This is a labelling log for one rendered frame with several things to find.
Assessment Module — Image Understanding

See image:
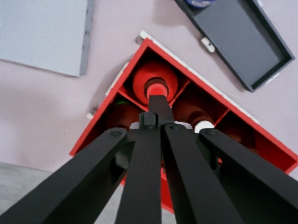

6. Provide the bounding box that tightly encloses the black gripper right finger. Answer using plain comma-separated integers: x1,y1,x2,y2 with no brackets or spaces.
157,95,298,224

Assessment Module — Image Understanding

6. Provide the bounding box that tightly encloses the dark brown bottle with white cap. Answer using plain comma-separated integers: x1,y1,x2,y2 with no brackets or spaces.
170,85,216,133

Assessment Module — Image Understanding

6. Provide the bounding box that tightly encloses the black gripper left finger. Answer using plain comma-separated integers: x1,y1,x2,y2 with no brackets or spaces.
0,95,162,224

